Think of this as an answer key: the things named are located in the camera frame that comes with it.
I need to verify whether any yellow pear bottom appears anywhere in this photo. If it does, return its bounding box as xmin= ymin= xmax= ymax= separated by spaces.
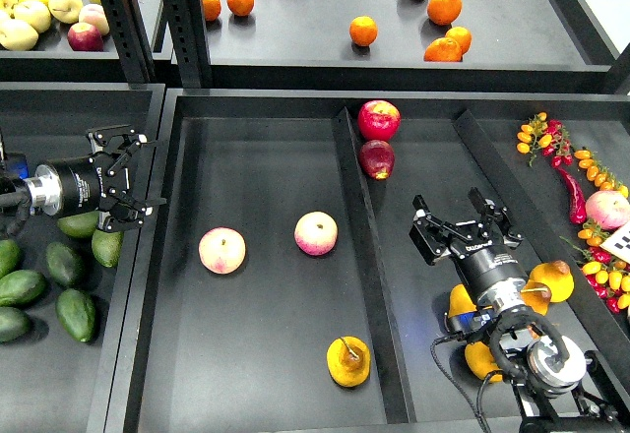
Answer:
xmin=465 ymin=341 xmax=499 ymax=381

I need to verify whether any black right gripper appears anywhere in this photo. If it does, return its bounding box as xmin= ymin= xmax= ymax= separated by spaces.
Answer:
xmin=409 ymin=187 xmax=527 ymax=305

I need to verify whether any yellow pear left of gripper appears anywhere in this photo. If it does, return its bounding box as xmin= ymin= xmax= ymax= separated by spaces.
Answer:
xmin=447 ymin=283 xmax=477 ymax=322

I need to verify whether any yellow pear with stem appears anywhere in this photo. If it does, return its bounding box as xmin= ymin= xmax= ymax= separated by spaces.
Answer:
xmin=521 ymin=279 xmax=551 ymax=316

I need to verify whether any green avocado bottom left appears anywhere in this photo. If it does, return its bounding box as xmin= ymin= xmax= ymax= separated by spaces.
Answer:
xmin=0 ymin=306 xmax=32 ymax=342

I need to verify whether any green avocado lower left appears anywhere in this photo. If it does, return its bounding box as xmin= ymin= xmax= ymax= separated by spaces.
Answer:
xmin=0 ymin=270 xmax=47 ymax=307

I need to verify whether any green avocado far left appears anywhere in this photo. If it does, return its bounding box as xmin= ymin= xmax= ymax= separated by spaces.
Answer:
xmin=0 ymin=239 xmax=22 ymax=278

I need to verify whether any yellow pear far right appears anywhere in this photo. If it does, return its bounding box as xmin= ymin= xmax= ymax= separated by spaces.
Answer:
xmin=530 ymin=260 xmax=575 ymax=303

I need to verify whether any orange lower right back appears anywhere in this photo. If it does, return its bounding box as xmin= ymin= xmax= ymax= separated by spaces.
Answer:
xmin=445 ymin=26 xmax=473 ymax=55

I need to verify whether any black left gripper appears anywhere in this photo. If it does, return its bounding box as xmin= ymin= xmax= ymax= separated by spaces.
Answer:
xmin=42 ymin=125 xmax=167 ymax=232

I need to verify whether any black divided tray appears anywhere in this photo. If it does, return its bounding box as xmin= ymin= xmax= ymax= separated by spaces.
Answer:
xmin=105 ymin=89 xmax=629 ymax=432

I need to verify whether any green avocado middle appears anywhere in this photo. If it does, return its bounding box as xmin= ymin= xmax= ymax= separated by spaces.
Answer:
xmin=45 ymin=242 xmax=86 ymax=287

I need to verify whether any yellow apple with stem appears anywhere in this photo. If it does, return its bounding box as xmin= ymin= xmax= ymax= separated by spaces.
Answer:
xmin=48 ymin=0 xmax=84 ymax=25

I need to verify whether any dark red apple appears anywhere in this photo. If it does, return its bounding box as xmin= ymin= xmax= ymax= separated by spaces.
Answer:
xmin=358 ymin=140 xmax=395 ymax=180

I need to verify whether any black left tray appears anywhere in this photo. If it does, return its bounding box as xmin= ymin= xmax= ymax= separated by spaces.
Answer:
xmin=1 ymin=83 xmax=164 ymax=432

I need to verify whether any pink apple left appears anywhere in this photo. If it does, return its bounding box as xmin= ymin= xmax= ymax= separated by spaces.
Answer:
xmin=198 ymin=227 xmax=246 ymax=275

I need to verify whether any orange cherry tomato bunch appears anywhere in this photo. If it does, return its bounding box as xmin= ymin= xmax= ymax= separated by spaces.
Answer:
xmin=516 ymin=111 xmax=573 ymax=168

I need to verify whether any black perforated shelf post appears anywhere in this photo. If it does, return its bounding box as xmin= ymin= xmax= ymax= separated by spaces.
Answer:
xmin=100 ymin=0 xmax=156 ymax=84

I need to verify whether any dark green avocado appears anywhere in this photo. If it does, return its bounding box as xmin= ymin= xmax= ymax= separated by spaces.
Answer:
xmin=55 ymin=288 xmax=96 ymax=342

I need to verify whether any orange tomato vine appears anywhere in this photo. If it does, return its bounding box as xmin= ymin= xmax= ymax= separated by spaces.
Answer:
xmin=573 ymin=149 xmax=629 ymax=199

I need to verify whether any orange behind post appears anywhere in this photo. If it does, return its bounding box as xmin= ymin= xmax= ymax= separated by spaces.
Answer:
xmin=202 ymin=0 xmax=221 ymax=22

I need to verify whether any pink apple centre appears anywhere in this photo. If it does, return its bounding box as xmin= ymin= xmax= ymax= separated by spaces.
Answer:
xmin=294 ymin=212 xmax=338 ymax=257

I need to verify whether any red chili pepper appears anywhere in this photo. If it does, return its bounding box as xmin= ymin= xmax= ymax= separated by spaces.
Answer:
xmin=557 ymin=167 xmax=587 ymax=224

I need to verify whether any orange lower right front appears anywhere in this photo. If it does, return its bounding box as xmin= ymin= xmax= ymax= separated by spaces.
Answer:
xmin=423 ymin=37 xmax=463 ymax=62

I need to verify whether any orange top left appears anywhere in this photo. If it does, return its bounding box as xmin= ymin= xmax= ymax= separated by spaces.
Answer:
xmin=226 ymin=0 xmax=255 ymax=17

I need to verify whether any pink peach apple right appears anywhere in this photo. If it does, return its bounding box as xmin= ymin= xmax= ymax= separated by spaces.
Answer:
xmin=586 ymin=190 xmax=629 ymax=230

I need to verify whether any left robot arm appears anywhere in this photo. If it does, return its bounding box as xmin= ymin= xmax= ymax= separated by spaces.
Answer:
xmin=1 ymin=125 xmax=166 ymax=236

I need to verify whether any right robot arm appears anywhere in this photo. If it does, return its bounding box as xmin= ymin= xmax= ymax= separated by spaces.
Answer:
xmin=409 ymin=188 xmax=629 ymax=432

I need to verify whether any green avocado upper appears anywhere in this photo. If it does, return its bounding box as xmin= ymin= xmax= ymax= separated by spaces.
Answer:
xmin=57 ymin=211 xmax=99 ymax=239

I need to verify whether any bright red apple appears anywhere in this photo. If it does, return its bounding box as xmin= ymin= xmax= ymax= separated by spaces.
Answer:
xmin=357 ymin=99 xmax=402 ymax=142

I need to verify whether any green avocado right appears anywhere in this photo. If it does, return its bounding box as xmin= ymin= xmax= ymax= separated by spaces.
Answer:
xmin=92 ymin=229 xmax=123 ymax=268

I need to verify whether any pink peach on shelf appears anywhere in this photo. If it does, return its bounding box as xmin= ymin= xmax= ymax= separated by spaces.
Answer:
xmin=79 ymin=4 xmax=110 ymax=36

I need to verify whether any pale yellow apple front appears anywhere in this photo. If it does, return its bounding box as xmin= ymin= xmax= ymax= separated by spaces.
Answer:
xmin=0 ymin=19 xmax=39 ymax=51

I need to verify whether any yellow pear with brown spot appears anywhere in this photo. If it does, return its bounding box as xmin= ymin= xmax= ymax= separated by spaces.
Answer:
xmin=326 ymin=336 xmax=371 ymax=388

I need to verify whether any red apple on shelf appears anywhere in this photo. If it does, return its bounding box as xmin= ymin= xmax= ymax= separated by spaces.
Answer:
xmin=67 ymin=22 xmax=104 ymax=52

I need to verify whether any checkered marker tag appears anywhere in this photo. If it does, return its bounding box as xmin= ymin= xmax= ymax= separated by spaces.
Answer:
xmin=600 ymin=222 xmax=630 ymax=263

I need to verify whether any mixed cherry tomato cluster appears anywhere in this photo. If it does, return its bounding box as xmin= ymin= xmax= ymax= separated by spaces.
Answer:
xmin=563 ymin=218 xmax=629 ymax=315

